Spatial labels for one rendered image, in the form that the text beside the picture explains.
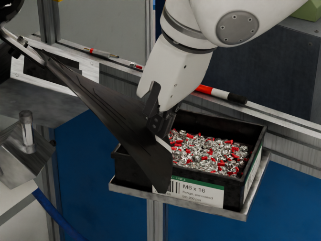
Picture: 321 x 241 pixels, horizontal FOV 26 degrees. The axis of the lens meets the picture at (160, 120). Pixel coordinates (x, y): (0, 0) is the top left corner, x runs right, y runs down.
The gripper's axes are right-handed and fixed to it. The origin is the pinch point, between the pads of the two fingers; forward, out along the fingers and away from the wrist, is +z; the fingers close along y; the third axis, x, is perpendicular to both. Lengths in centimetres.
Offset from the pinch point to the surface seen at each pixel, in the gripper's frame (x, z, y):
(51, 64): -11.7, -7.8, 11.4
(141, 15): -71, 74, -119
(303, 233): 22.5, 30.8, -29.9
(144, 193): 0.0, 18.6, -3.6
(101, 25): -72, 70, -96
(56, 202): -31, 69, -29
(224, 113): -0.4, 15.7, -28.1
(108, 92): -9.0, 0.9, 0.4
